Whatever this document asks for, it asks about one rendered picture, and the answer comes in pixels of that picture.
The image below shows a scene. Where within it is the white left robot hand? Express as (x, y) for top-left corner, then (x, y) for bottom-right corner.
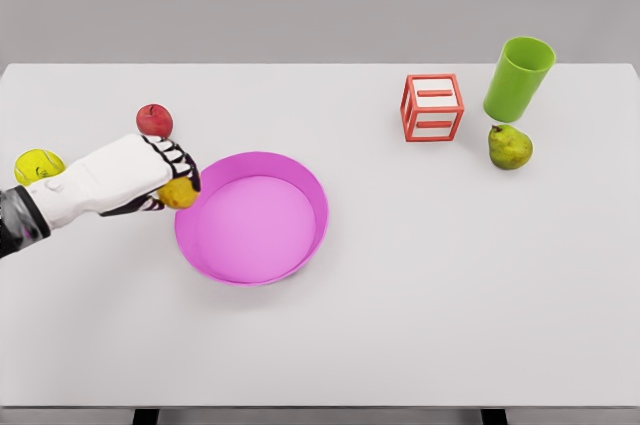
(66, 133), (202, 218)

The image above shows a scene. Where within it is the yellow lemon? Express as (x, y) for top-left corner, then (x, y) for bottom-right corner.
(157, 176), (199, 210)

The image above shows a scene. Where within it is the pink round plate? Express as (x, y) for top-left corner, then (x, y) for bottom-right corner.
(174, 151), (330, 287)

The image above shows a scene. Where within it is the red apple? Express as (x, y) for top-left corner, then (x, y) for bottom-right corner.
(135, 103), (174, 138)

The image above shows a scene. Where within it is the yellow-green tennis ball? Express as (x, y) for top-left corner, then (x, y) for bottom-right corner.
(13, 148), (67, 185)

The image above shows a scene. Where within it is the red white drawer cabinet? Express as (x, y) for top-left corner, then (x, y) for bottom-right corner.
(400, 73), (465, 143)

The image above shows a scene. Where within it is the green pear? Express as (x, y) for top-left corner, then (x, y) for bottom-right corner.
(488, 124), (534, 171)

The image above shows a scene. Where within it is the green plastic cup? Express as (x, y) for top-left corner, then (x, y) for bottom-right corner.
(482, 36), (557, 123)

